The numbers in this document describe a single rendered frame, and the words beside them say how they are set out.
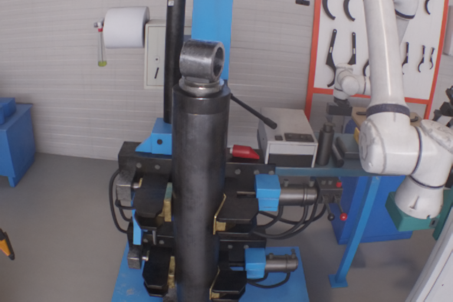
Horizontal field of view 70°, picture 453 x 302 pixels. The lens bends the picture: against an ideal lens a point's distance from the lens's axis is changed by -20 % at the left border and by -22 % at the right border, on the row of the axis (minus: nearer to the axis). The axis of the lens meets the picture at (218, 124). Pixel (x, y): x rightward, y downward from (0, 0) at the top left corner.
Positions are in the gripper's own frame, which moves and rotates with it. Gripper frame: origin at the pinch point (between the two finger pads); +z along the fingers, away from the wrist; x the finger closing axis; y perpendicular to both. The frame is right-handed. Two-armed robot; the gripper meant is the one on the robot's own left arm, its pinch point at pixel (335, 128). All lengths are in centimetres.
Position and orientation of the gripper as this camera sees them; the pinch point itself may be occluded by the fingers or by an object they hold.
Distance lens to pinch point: 199.8
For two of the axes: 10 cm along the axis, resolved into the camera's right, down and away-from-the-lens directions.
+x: -10.0, -0.5, -0.1
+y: 0.1, -3.9, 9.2
